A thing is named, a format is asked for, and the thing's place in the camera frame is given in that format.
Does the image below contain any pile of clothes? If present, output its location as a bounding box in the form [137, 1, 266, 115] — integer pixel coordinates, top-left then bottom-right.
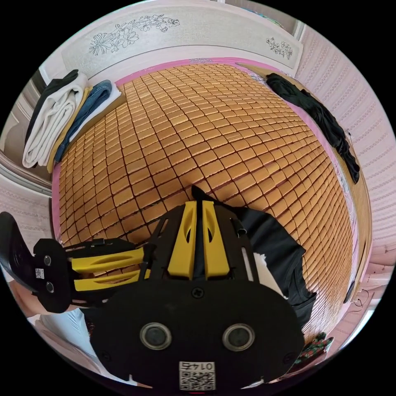
[22, 69, 122, 174]

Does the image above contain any green and red floral cloth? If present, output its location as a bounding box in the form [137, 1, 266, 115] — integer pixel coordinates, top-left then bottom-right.
[294, 332, 335, 365]

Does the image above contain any bed with woven mat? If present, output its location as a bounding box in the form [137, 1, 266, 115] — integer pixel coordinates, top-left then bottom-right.
[51, 14, 373, 344]

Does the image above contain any person's left hand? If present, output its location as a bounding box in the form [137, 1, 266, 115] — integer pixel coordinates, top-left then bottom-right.
[8, 279, 74, 317]

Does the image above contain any person's body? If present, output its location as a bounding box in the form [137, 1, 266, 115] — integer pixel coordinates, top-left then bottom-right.
[28, 308, 106, 372]

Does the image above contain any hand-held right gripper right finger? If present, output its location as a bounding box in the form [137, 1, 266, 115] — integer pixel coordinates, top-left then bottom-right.
[202, 200, 231, 278]

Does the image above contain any black garment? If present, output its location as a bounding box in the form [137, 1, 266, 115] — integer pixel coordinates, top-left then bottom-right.
[266, 73, 361, 184]

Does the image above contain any black short sleeve shirt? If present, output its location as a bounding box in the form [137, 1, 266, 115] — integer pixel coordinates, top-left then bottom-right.
[191, 185, 318, 333]

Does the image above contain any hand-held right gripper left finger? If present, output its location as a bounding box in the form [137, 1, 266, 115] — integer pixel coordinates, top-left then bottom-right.
[167, 200, 198, 278]

